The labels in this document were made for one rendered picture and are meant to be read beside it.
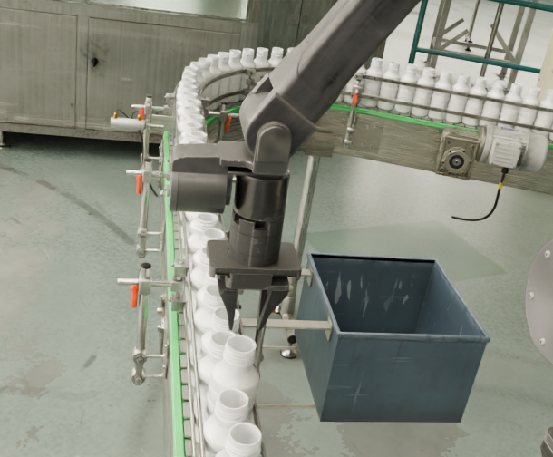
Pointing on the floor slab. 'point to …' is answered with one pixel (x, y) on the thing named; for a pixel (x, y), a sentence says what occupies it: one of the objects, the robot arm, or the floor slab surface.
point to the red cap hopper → (481, 44)
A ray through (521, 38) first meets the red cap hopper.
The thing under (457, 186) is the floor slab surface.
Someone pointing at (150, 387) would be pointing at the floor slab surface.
